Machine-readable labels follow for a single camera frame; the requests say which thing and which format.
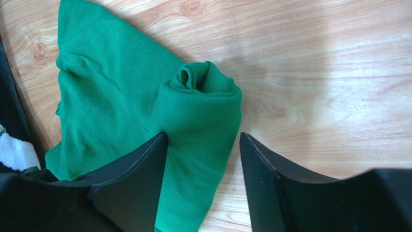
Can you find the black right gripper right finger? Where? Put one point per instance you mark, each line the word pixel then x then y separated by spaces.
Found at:
pixel 286 197

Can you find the zebra striped pillow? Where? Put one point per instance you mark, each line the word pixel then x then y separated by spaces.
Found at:
pixel 17 153

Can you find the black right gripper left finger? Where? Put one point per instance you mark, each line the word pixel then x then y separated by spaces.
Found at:
pixel 122 196

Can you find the green t shirt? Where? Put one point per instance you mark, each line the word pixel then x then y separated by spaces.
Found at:
pixel 119 88

